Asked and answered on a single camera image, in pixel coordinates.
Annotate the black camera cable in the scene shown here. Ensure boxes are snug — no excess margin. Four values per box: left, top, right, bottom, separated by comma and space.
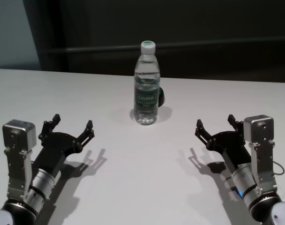
273, 161, 285, 176

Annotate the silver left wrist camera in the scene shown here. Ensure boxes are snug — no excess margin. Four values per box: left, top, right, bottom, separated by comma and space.
2, 120, 38, 200

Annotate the clear water bottle green label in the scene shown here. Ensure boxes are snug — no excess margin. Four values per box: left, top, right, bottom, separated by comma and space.
133, 40, 162, 126

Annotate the thin grey horizontal rail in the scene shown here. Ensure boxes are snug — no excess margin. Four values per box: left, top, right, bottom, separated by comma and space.
40, 44, 285, 53

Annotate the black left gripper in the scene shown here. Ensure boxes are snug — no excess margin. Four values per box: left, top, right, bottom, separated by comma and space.
34, 113, 95, 180

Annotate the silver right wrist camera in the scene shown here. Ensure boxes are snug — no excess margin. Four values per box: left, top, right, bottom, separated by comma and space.
243, 114, 276, 188

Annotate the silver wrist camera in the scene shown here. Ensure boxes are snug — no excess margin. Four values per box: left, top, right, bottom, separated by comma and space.
2, 120, 38, 200
243, 114, 276, 188

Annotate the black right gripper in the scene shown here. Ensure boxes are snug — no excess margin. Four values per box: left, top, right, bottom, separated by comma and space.
194, 114, 253, 171

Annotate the dark wide vertical post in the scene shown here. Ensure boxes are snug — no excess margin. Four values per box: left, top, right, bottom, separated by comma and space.
40, 0, 69, 72

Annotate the green black push button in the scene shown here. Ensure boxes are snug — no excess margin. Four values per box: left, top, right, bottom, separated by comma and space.
158, 87, 167, 108

